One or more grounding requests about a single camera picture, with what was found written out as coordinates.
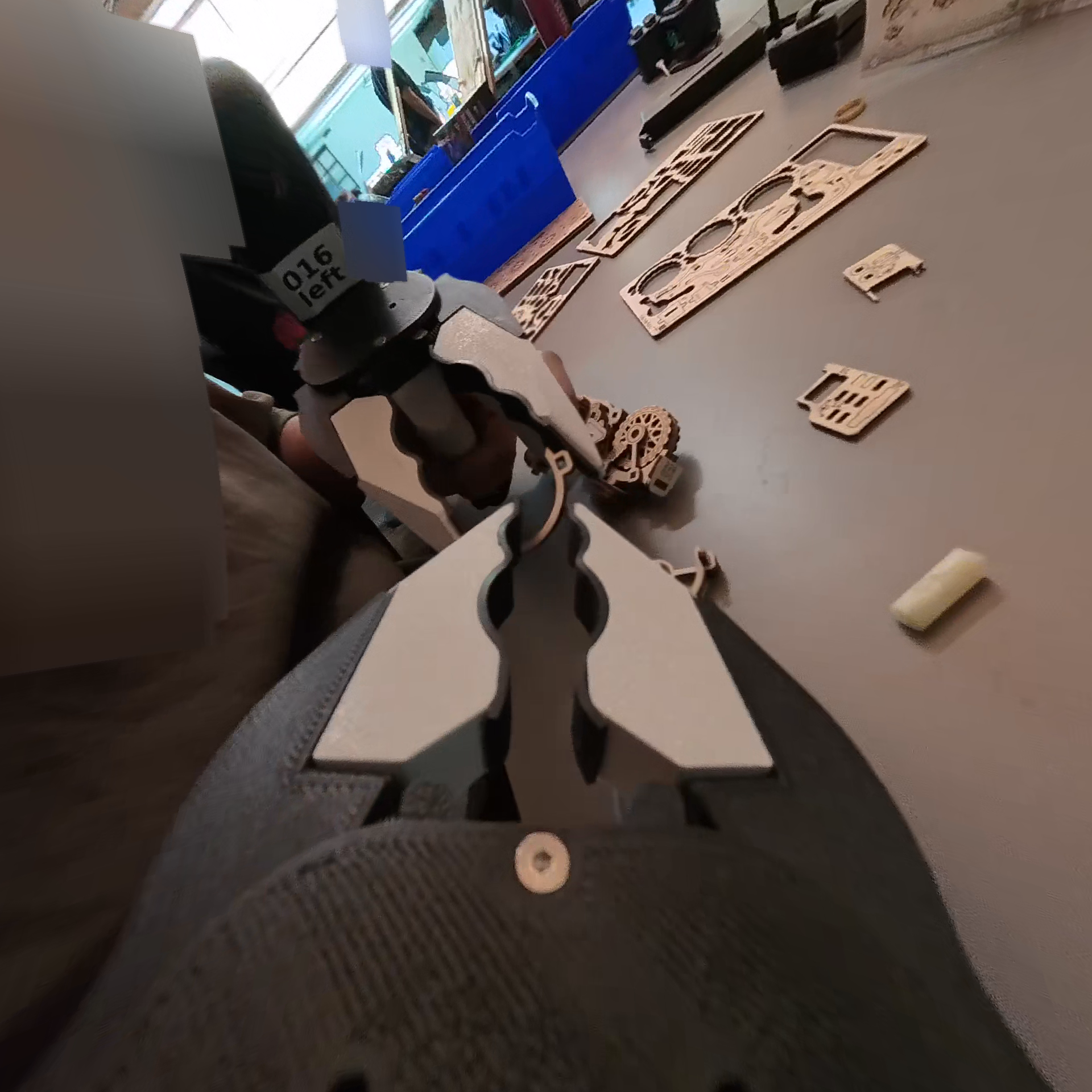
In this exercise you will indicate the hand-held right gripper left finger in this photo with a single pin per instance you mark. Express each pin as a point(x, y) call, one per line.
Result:
point(409, 665)

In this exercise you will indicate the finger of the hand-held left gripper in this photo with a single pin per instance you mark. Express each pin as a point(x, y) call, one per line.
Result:
point(512, 367)
point(384, 461)

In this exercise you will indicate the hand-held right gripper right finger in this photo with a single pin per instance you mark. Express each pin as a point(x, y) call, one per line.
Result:
point(674, 682)

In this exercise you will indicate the small wooden hook piece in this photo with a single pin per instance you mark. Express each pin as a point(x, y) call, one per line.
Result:
point(695, 573)

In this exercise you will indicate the curved wooden puzzle piece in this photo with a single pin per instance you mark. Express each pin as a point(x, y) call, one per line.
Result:
point(556, 491)

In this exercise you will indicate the wooden gear model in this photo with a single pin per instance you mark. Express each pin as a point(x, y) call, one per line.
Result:
point(636, 444)

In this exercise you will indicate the grey desk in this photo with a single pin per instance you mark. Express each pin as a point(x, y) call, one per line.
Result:
point(938, 478)

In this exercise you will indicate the person's left hand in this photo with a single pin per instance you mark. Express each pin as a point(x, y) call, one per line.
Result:
point(486, 456)

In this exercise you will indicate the wooden puzzle sheet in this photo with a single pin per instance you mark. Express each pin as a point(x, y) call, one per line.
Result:
point(674, 183)
point(554, 294)

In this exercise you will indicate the dark brown wooden board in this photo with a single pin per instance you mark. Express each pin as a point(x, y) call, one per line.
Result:
point(546, 247)

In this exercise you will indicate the person's brown trousers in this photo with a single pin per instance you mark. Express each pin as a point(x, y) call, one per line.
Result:
point(281, 597)

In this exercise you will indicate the blue plastic bin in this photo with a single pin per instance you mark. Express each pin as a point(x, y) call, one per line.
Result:
point(495, 196)
point(589, 68)

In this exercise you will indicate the white wax stick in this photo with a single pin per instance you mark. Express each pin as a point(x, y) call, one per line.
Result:
point(938, 590)

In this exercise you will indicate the wooden sheet with round holes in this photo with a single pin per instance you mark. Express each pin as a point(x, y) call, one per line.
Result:
point(802, 200)

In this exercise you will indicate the slotted wooden panel square cutout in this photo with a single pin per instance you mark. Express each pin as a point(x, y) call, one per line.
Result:
point(857, 401)

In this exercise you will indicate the long black bar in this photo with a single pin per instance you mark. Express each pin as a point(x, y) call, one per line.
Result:
point(708, 85)

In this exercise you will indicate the black device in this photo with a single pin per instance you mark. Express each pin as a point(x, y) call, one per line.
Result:
point(674, 38)

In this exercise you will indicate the small notched wooden panel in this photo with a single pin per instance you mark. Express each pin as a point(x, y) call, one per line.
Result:
point(883, 269)

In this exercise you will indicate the black block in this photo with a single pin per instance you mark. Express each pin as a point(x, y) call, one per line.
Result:
point(815, 43)

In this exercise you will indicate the printed paper sheet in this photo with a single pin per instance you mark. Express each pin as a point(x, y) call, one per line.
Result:
point(964, 30)

